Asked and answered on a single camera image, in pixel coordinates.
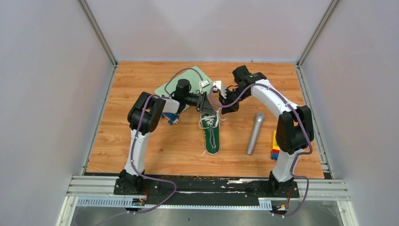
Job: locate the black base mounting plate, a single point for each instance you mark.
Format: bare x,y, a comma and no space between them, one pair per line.
202,191

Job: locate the green canvas sneaker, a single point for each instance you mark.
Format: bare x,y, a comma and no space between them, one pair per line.
211,134

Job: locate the white shoelace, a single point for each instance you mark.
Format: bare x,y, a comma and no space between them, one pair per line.
215,120

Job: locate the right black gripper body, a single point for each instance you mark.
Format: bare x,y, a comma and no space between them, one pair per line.
231,96

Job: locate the blue red toy car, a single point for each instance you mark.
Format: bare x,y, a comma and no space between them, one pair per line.
172,118

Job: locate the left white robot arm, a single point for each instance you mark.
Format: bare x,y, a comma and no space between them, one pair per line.
143,119

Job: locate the silver microphone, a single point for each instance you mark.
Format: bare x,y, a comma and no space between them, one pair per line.
259,119

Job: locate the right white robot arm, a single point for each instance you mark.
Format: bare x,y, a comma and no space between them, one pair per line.
294,132

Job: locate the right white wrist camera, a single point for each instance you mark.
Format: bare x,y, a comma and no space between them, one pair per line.
218,86

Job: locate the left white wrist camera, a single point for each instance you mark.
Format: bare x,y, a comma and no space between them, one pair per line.
204,83

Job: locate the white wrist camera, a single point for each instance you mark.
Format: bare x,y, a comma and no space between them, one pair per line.
204,83
218,86

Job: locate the aluminium frame rail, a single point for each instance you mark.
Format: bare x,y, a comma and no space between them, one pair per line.
96,191

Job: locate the yellow red blue block stack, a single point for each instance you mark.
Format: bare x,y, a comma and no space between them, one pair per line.
275,149

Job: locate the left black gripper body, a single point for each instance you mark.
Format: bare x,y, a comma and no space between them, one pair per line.
191,100

